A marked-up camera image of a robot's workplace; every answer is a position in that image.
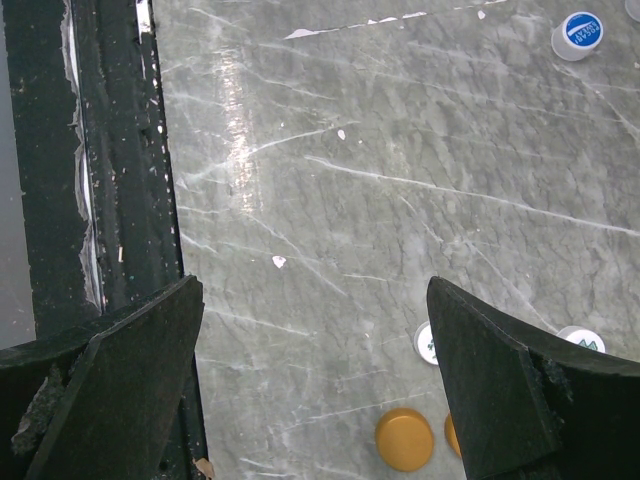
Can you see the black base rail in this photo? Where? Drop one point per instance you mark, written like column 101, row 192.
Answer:
column 95, row 215

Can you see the white green cap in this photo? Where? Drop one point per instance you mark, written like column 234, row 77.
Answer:
column 583, row 337
column 424, row 346

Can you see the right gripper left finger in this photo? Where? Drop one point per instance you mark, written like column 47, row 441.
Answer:
column 98, row 400

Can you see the brown cap lower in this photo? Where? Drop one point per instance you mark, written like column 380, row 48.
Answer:
column 404, row 439

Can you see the white green cap upper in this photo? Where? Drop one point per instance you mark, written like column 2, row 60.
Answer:
column 583, row 337

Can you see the blue white bottle cap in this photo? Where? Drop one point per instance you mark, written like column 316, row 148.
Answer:
column 632, row 8

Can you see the white green cap lower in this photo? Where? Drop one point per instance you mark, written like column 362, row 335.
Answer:
column 424, row 346

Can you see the brown cap upper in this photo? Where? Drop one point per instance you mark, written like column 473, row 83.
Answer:
column 450, row 435

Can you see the brown cap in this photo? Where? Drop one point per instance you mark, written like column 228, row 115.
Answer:
column 450, row 435
column 404, row 439

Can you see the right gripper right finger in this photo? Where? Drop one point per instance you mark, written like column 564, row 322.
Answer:
column 527, row 404

